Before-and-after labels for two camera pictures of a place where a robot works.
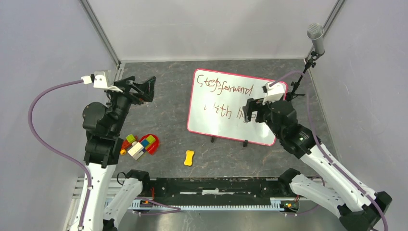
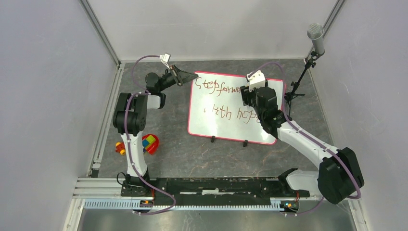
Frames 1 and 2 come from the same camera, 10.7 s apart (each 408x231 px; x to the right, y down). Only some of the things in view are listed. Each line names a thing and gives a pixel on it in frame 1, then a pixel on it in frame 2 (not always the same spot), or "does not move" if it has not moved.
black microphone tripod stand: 314,56 does not move
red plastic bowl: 153,148 does not move
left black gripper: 147,88 -> 182,77
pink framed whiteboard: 216,107 does not move
